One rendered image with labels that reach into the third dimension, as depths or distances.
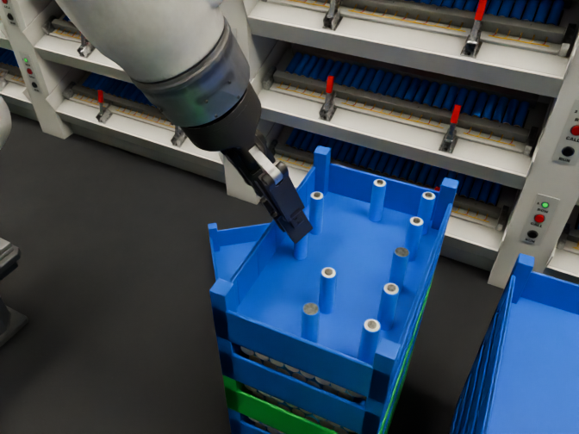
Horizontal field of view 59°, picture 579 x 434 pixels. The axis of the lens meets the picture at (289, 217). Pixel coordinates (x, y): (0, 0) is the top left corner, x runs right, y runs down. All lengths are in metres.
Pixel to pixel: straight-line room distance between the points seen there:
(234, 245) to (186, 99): 0.88
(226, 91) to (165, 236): 0.93
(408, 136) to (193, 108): 0.74
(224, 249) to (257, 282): 0.62
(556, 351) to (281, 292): 0.36
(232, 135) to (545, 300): 0.52
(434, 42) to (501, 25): 0.11
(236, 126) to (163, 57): 0.10
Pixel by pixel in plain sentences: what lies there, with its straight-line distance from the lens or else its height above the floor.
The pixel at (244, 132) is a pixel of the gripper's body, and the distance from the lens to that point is 0.46.
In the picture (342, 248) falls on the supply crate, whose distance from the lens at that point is 0.70.
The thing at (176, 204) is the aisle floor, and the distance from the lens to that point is 1.42.
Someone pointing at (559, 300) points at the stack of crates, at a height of 0.34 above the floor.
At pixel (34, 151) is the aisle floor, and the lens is 1.77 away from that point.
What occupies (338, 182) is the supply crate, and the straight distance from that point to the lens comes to 0.77.
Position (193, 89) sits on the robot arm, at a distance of 0.42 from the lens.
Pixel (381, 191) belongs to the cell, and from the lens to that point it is 0.71.
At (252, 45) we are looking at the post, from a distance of 1.17.
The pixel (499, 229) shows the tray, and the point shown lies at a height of 0.13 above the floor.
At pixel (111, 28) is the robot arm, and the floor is 0.76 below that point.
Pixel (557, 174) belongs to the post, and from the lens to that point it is 1.07.
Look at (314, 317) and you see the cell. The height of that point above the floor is 0.47.
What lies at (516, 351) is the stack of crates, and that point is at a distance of 0.74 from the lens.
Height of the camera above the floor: 0.89
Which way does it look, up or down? 41 degrees down
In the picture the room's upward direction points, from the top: straight up
